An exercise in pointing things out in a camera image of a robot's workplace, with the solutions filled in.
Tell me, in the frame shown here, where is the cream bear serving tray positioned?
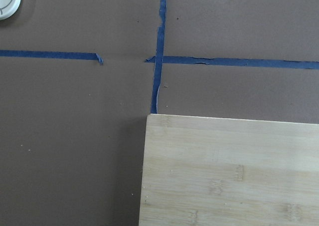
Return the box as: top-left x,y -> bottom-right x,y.
0,0 -> 21,20

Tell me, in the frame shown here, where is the wooden cutting board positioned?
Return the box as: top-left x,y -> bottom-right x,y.
139,114 -> 319,226

